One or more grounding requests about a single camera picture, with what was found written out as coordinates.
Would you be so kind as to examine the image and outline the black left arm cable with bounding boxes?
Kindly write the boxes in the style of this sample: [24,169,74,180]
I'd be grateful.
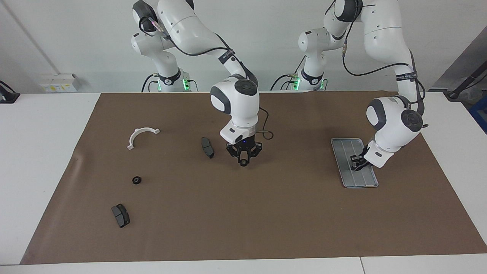
[330,0,428,128]

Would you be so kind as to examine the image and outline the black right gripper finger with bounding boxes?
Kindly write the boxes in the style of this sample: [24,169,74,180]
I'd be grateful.
[226,144,244,166]
[244,143,263,166]

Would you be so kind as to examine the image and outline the blue crate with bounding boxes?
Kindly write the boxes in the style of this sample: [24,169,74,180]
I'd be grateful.
[469,95,487,134]

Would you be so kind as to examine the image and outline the black stand pole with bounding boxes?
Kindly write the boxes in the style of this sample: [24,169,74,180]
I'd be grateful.
[445,61,487,100]

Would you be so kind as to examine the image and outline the silver metal tray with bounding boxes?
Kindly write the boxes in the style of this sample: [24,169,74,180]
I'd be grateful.
[330,138,379,188]

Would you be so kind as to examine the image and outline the white wall socket strip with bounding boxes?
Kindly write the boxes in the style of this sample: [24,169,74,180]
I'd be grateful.
[41,74,81,93]

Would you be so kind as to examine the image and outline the black base cable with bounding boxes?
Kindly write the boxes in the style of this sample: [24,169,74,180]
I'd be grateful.
[270,57,307,91]
[142,73,199,92]

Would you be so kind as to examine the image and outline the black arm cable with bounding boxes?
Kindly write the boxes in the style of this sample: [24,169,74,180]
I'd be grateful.
[138,15,275,140]
[330,0,428,128]

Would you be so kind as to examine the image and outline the black clamp mount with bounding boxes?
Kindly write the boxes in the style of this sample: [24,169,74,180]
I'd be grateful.
[0,81,20,104]

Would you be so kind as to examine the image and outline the white curved plastic bracket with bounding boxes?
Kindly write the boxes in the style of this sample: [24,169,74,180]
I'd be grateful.
[127,128,161,151]

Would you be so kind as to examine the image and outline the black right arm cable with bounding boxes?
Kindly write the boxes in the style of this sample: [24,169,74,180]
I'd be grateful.
[138,15,275,140]

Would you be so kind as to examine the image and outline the dark grey brake pad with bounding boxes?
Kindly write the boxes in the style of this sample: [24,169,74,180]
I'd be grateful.
[201,137,215,159]
[111,204,131,229]

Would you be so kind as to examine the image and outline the brown table mat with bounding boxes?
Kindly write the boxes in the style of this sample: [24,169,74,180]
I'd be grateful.
[20,91,487,265]

